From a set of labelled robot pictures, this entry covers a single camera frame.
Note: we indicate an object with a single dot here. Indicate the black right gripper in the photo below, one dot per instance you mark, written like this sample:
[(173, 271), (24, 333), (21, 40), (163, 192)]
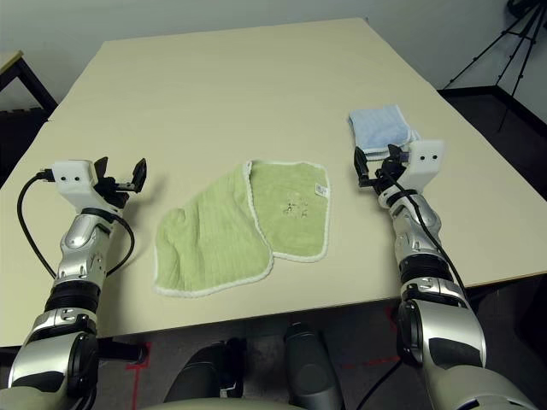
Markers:
[(389, 175)]

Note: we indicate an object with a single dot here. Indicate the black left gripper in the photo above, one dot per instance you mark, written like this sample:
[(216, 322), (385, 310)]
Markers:
[(109, 190)]

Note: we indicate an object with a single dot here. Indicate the green towel with white trim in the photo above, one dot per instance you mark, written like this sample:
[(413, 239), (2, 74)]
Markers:
[(213, 239)]

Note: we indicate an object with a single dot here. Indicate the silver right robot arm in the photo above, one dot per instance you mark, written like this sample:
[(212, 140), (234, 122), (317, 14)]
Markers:
[(410, 252)]

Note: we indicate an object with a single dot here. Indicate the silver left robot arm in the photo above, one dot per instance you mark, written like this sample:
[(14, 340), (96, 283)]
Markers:
[(81, 239)]

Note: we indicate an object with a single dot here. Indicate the folded light blue towel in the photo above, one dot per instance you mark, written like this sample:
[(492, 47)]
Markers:
[(380, 126)]

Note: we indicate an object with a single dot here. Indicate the red floor tape mark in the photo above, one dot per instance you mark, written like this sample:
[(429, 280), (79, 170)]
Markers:
[(389, 318)]

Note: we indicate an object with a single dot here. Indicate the black table foot bar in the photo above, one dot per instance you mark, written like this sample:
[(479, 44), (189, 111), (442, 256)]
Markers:
[(124, 350)]

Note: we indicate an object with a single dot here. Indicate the black tripod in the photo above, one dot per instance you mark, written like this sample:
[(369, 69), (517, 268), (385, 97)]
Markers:
[(518, 5)]

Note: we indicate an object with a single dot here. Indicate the grey left robot leg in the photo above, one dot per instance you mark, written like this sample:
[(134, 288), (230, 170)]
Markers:
[(196, 371)]

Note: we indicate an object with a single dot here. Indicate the beige robot torso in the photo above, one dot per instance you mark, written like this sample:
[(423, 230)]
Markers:
[(213, 405)]

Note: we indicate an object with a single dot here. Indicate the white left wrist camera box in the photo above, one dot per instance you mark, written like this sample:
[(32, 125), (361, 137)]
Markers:
[(74, 181)]

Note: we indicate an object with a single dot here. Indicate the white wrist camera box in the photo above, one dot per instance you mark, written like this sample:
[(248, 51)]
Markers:
[(427, 164), (74, 181)]

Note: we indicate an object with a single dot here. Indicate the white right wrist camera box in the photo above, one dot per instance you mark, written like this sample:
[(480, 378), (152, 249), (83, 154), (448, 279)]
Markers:
[(427, 164)]

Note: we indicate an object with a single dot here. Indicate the black frame side table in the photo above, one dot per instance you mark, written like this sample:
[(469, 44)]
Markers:
[(8, 62)]

